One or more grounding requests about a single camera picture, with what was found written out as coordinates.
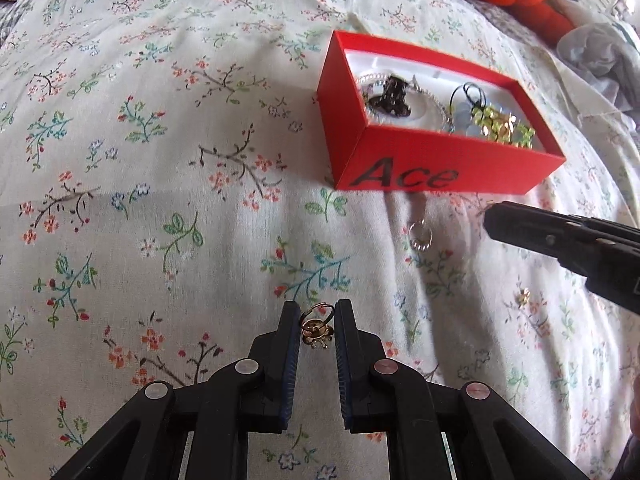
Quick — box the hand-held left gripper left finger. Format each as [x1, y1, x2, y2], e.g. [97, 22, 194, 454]
[50, 301, 302, 480]

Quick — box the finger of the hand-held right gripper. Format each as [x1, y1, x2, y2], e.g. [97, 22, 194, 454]
[484, 201, 640, 316]

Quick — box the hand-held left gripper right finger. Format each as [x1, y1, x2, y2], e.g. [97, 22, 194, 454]
[334, 299, 591, 480]

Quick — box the gold flower ring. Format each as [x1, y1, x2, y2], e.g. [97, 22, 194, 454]
[298, 304, 335, 348]

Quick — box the green bead bracelet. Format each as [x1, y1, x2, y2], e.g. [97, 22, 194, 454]
[446, 82, 537, 150]

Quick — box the silver ring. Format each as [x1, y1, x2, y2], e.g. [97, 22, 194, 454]
[406, 217, 435, 253]

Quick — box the blue bead bracelet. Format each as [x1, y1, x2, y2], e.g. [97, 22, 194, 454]
[450, 105, 486, 138]

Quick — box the clear bead bracelet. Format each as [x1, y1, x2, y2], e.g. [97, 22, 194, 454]
[357, 72, 453, 133]

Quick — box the black hair clip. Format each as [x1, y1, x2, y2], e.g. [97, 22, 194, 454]
[368, 74, 413, 118]

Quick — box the red cardboard box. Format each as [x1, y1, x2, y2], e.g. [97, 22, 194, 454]
[316, 30, 567, 195]

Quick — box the pale crumpled cloth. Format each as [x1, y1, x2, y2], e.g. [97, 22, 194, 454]
[557, 20, 640, 126]

